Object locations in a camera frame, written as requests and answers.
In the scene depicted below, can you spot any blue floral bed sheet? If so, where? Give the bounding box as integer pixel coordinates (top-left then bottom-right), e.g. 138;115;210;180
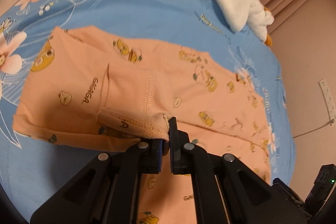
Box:
1;0;295;220

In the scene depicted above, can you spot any white wall power strip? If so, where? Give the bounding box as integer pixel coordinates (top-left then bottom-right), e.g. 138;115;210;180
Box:
318;79;336;124

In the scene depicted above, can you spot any white power cable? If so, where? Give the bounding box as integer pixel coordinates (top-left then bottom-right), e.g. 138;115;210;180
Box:
293;118;336;139

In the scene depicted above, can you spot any orange bear print shirt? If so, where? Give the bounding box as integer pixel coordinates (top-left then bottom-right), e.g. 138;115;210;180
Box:
11;25;272;224

